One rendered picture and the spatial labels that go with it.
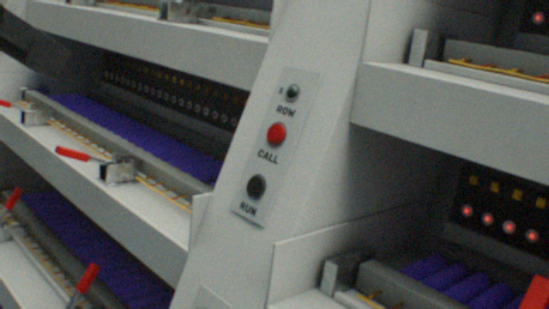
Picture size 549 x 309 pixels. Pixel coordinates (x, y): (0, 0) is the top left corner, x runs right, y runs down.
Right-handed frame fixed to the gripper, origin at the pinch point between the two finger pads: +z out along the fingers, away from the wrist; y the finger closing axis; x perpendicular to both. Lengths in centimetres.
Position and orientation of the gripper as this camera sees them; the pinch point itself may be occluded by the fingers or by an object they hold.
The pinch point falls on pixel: (22, 43)
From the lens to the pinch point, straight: 50.2
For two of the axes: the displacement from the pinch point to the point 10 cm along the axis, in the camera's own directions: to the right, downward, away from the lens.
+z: 5.6, 4.0, 7.2
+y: 6.8, 2.8, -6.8
